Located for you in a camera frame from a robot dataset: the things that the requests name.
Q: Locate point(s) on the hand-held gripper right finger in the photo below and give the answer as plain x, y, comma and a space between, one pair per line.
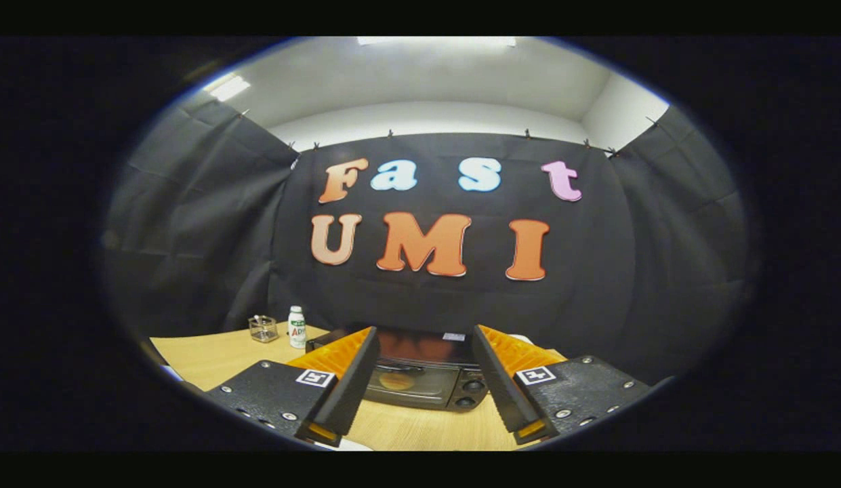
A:
498, 386

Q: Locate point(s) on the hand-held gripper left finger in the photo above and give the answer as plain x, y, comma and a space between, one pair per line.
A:
356, 386

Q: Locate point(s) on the golden bread bun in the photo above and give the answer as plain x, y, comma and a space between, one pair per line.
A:
396, 381

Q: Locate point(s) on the black toaster oven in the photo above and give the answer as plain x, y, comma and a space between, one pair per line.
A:
434, 390

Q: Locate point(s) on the white plastic bottle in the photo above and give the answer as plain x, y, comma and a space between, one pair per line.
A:
297, 329

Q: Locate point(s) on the small ceiling light panel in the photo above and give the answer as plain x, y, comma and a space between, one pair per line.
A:
227, 87

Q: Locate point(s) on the large ceiling light panel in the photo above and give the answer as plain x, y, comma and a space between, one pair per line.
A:
434, 41

